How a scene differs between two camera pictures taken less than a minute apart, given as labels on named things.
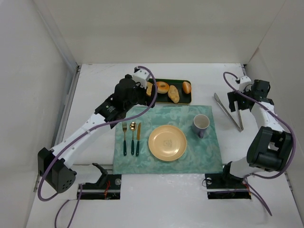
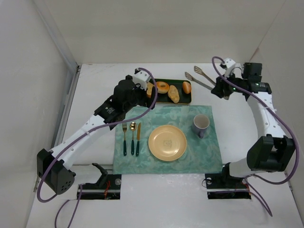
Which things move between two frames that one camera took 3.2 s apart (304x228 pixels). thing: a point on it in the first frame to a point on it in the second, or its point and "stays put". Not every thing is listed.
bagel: x=162 y=87 stays put
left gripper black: x=144 y=95 stays put
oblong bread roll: x=173 y=94 stays put
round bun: x=186 y=87 stays put
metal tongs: x=241 y=127 to x=199 y=82
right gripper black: x=236 y=98 to x=220 y=86
